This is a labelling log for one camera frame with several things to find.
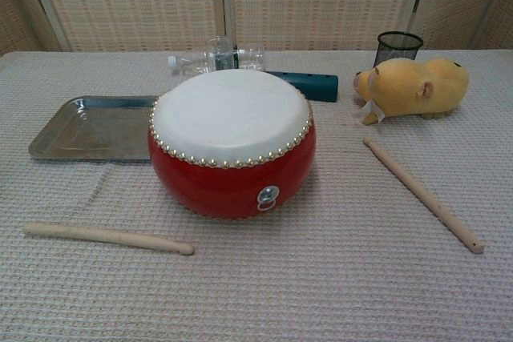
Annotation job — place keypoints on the wooden drumstick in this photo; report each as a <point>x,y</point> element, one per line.
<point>100,234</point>
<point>421,194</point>

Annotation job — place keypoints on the red and white drum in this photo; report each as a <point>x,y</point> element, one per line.
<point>224,117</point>

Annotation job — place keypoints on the silver metal tray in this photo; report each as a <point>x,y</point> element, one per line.
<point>88,129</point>

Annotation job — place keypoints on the teal block with holes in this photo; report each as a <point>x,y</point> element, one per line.
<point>320,85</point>

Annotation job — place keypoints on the clear plastic cup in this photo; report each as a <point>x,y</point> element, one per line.
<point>218,47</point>

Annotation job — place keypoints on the clear plastic water bottle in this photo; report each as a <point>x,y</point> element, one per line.
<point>188,63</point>

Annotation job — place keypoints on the beige woven tablecloth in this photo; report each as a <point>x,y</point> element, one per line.
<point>280,278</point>

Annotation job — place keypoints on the yellow plush toy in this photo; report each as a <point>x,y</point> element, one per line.
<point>409,85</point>

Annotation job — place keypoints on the black mesh pen cup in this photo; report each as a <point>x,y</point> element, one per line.
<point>398,51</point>

